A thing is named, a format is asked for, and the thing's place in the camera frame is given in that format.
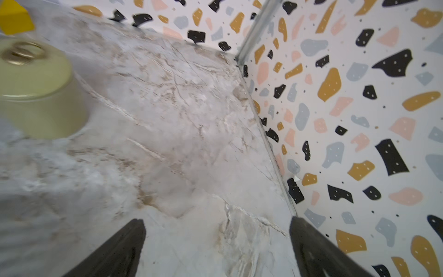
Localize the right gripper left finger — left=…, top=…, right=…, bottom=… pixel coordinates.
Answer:
left=65, top=219, right=146, bottom=277

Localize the yellow-green canister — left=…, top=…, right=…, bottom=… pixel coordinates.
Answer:
left=1, top=38, right=88, bottom=140

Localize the small yellow object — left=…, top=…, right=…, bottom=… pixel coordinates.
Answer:
left=1, top=0, right=35, bottom=35

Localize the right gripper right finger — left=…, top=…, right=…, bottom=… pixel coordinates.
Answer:
left=289, top=217, right=371, bottom=277

